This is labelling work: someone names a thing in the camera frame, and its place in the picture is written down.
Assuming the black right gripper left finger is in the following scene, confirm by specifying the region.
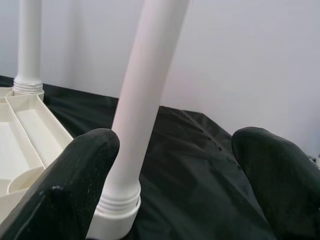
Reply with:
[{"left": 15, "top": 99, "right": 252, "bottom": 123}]
[{"left": 0, "top": 128, "right": 120, "bottom": 240}]

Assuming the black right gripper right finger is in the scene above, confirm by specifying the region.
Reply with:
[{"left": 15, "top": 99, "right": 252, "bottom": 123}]
[{"left": 231, "top": 126, "right": 320, "bottom": 240}]

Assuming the white plastic table top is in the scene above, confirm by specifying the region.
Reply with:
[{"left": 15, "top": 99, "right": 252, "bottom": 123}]
[{"left": 0, "top": 86, "right": 141, "bottom": 240}]

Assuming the white plastic table leg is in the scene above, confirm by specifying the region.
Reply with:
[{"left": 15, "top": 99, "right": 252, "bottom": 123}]
[
  {"left": 96, "top": 0, "right": 195, "bottom": 213},
  {"left": 13, "top": 0, "right": 44, "bottom": 95}
]

